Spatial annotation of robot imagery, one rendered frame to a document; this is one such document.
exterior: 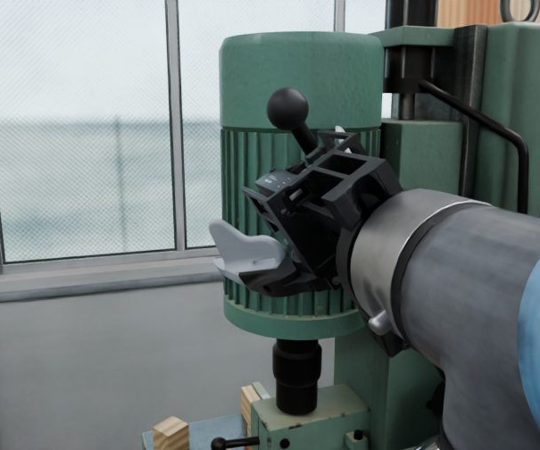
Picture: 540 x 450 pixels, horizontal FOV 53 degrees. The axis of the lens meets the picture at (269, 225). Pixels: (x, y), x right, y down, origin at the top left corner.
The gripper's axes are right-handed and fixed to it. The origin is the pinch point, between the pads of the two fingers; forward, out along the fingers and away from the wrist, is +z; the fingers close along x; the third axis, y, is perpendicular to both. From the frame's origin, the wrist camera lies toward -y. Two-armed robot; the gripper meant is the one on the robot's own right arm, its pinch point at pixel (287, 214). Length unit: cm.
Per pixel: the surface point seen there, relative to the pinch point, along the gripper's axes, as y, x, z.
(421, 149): -5.8, -17.2, 5.6
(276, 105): 9.0, -3.6, -2.5
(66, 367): -54, 66, 146
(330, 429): -29.4, 8.2, 9.1
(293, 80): 8.3, -8.4, 4.8
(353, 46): 7.7, -15.0, 4.0
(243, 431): -40, 20, 34
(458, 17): -33, -118, 127
